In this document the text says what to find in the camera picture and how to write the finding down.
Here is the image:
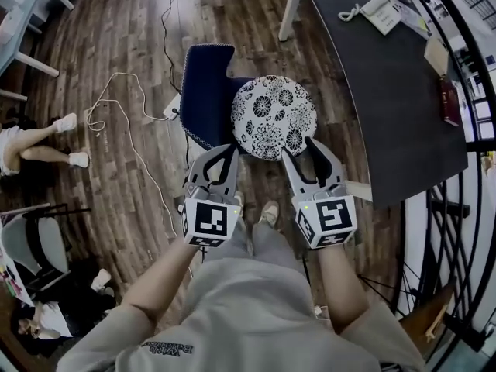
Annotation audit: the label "white cluttered table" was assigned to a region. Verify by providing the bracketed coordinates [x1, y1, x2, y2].
[0, 242, 36, 309]

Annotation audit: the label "beige box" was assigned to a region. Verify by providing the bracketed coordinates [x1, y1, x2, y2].
[423, 36, 451, 79]

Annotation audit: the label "grey chair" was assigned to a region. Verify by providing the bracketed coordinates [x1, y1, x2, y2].
[0, 203, 92, 286]

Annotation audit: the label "black curved railing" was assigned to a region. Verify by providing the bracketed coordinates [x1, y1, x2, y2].
[387, 0, 496, 363]

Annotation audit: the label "white desk telephone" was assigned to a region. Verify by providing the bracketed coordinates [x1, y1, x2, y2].
[338, 0, 404, 36]

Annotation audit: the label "long white cable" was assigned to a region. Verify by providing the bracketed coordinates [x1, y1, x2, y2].
[85, 71, 195, 278]

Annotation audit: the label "dark grey desk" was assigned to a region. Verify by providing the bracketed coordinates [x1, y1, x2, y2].
[277, 0, 469, 211]

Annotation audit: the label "thin white cable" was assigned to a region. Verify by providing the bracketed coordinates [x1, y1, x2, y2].
[309, 303, 331, 321]

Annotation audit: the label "round floral white cushion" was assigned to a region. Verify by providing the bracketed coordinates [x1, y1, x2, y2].
[230, 74, 319, 161]

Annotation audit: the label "person's right shoe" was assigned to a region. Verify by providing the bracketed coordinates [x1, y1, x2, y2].
[257, 201, 280, 226]

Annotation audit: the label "person's beige shirt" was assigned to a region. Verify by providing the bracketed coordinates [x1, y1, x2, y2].
[56, 257, 427, 372]

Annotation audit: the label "brown wooden table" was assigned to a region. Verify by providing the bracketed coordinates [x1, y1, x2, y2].
[398, 281, 459, 360]

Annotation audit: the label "light grey table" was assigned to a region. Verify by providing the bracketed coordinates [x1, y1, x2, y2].
[0, 0, 77, 102]

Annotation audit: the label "person's right forearm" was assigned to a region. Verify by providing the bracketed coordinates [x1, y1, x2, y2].
[317, 242, 370, 335]

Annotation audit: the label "dark red book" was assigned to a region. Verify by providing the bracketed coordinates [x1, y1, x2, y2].
[439, 77, 463, 127]

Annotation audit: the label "dark blue chair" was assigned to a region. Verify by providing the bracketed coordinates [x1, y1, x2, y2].
[178, 43, 257, 158]

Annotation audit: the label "person's grey trousers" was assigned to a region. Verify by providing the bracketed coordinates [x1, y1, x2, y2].
[201, 209, 311, 278]

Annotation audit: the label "white power strip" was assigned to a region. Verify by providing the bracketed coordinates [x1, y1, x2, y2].
[163, 93, 183, 122]

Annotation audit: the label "person's left forearm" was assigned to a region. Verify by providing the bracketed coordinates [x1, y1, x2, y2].
[119, 236, 202, 336]

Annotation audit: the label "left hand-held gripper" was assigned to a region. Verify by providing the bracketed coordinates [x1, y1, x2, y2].
[180, 144, 241, 250]

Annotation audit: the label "light wooden stick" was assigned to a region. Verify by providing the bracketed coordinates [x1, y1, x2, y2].
[424, 304, 447, 344]

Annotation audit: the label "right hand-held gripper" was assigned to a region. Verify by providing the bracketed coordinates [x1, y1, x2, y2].
[281, 136, 359, 250]

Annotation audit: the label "white paper sheets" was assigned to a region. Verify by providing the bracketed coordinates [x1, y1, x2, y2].
[389, 0, 433, 40]

